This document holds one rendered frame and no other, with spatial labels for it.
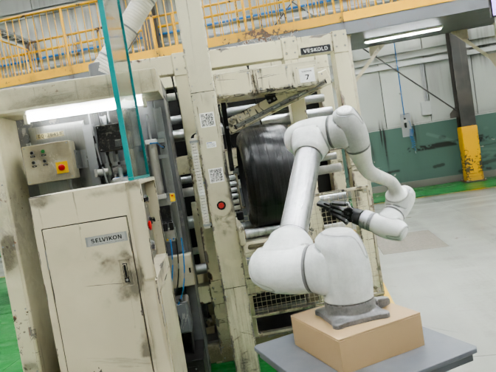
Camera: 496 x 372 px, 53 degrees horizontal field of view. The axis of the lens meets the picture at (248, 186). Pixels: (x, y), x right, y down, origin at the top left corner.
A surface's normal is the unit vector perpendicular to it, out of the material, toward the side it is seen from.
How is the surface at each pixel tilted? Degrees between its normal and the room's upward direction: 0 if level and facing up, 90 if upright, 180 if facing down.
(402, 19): 90
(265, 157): 68
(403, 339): 90
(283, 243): 39
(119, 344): 90
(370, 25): 90
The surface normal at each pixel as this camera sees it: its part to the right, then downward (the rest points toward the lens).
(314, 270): -0.53, -0.01
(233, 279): 0.09, 0.04
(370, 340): 0.38, 0.00
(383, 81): -0.13, 0.08
